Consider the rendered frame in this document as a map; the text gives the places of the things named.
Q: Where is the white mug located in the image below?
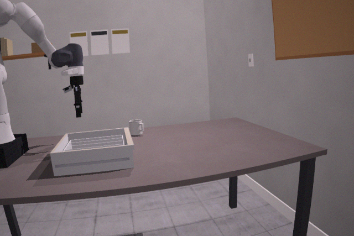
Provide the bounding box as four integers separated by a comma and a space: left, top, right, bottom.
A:
129, 119, 144, 135

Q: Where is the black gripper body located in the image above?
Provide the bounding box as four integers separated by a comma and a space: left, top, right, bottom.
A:
70, 76, 84, 87

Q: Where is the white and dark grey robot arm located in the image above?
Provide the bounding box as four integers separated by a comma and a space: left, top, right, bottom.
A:
0, 0, 84, 144

